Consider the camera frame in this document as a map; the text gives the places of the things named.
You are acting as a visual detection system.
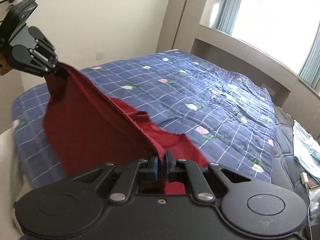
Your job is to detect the dark red long-sleeve sweater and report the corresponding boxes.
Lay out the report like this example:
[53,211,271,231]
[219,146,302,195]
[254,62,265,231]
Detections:
[43,62,209,194]

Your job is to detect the person's left hand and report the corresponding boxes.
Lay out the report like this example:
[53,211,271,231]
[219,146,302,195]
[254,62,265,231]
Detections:
[0,52,13,76]

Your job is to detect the blue plaid floral quilt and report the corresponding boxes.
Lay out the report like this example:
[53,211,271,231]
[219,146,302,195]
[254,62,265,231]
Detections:
[12,50,276,189]

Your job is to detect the grey quilted mattress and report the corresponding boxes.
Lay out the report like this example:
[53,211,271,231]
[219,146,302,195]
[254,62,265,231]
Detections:
[260,84,320,240]

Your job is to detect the light blue folded cloth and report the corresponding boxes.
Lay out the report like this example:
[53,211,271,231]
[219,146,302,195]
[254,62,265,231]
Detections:
[293,120,320,183]

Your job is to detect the beige window sill ledge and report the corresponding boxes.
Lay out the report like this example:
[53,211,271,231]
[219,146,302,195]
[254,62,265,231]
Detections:
[196,25,319,126]

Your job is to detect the light blue left curtain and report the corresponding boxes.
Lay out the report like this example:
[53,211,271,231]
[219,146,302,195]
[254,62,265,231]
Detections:
[213,0,241,35]

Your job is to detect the light blue curtain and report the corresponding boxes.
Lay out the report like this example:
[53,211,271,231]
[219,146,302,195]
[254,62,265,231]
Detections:
[213,0,241,35]
[299,28,320,89]

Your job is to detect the light blue right curtain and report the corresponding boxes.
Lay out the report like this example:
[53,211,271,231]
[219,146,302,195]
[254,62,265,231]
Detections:
[299,28,320,89]

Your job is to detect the white wall socket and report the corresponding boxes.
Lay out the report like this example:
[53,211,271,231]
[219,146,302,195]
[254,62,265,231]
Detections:
[96,51,104,60]

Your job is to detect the white charger with cable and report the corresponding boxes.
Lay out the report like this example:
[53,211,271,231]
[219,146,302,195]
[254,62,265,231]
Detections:
[300,172,312,240]

